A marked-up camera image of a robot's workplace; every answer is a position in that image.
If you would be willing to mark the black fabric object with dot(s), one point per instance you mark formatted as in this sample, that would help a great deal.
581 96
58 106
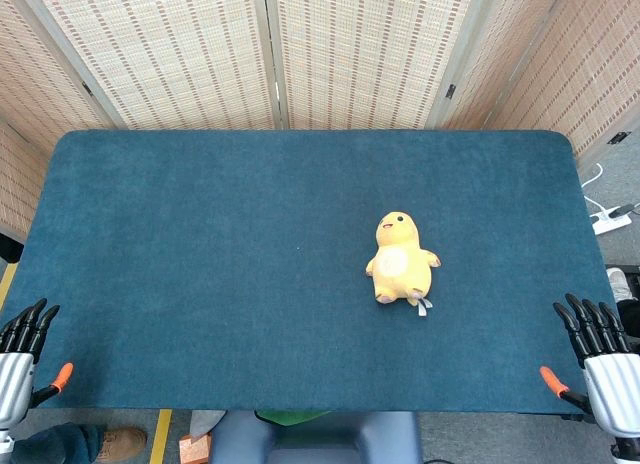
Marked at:
631 319

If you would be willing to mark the orange block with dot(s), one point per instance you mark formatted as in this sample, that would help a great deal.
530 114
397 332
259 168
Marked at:
192 451

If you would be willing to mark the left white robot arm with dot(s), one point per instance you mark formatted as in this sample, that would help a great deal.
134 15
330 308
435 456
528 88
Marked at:
5 441

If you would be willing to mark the green cloth piece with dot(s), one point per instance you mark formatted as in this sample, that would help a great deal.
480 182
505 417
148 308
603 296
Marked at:
290 417

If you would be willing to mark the yellow floor tape strip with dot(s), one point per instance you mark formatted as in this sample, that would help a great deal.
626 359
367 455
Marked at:
7 284
161 436

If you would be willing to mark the black plug adapter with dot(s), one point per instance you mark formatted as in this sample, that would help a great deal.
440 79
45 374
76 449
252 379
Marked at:
622 210

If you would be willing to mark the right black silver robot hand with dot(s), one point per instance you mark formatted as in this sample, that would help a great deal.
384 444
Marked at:
612 389

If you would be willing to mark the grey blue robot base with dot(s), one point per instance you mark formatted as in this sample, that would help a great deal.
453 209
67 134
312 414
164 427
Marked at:
320 441

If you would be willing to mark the grey cloth piece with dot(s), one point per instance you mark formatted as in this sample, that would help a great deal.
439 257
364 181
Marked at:
205 421

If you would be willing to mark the white sneaker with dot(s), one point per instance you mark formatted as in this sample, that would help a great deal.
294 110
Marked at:
620 284

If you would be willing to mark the black box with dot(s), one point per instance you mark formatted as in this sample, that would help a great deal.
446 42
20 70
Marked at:
10 248

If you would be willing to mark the blue felt table mat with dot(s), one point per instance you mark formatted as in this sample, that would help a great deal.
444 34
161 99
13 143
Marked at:
225 264

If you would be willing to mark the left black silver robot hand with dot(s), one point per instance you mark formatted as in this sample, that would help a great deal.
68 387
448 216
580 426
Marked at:
17 384

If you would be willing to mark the brown leather shoe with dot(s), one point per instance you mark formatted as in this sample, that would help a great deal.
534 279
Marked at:
125 443

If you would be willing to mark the white power strip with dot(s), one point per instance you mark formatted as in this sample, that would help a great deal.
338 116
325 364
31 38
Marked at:
607 224

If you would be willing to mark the woven bamboo screen panel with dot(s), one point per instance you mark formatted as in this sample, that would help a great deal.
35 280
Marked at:
165 54
495 54
30 84
370 54
595 64

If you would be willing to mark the yellow plush duck toy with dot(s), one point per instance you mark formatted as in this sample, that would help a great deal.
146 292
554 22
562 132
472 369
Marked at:
400 274

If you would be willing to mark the blue jeans leg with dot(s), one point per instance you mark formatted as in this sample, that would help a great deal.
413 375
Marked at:
55 444

